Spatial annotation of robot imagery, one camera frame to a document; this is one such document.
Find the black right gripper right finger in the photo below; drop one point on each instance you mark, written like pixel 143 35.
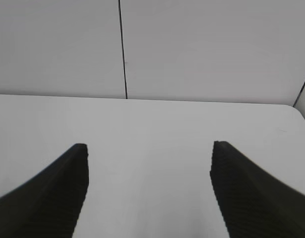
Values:
pixel 253 203

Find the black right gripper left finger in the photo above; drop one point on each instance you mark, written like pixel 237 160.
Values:
pixel 49 204

